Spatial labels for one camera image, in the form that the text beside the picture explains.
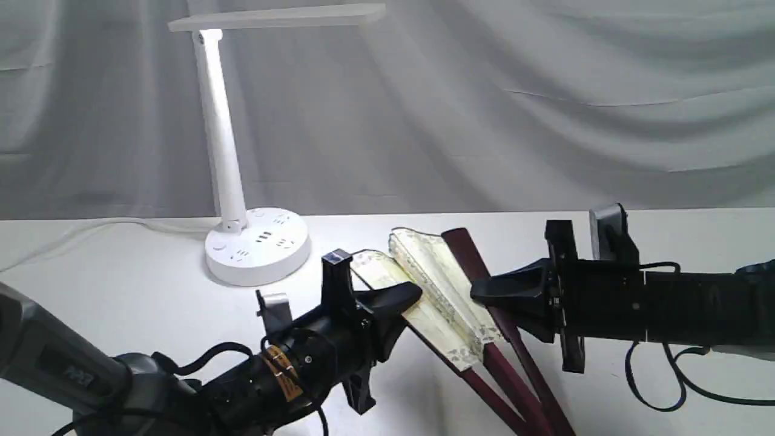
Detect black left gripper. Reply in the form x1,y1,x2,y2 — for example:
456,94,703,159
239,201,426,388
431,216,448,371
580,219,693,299
260,250,423,416

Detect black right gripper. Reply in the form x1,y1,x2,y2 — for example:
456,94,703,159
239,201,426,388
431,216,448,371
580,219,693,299
470,220,640,374

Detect folding paper fan red ribs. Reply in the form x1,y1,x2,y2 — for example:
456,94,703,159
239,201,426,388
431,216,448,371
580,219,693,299
351,227,575,435

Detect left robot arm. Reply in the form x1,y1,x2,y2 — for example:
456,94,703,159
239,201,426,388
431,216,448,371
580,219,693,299
2,250,423,435

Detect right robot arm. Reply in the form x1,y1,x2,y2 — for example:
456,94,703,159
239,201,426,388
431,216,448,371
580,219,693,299
470,218,773,373

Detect white desk lamp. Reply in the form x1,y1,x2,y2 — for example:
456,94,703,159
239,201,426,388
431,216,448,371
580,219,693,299
167,3,386,286

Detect grey backdrop curtain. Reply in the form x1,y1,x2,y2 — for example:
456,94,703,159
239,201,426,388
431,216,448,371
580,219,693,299
2,1,774,220

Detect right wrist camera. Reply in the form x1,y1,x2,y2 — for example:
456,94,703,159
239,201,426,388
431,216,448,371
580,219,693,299
589,202,640,265

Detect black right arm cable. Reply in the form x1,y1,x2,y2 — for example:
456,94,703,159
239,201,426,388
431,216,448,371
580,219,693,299
624,260,775,412

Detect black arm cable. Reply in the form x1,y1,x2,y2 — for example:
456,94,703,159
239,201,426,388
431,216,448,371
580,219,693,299
624,260,775,412
54,339,331,436

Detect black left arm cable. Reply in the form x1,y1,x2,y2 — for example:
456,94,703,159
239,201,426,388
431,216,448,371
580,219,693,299
54,339,331,436

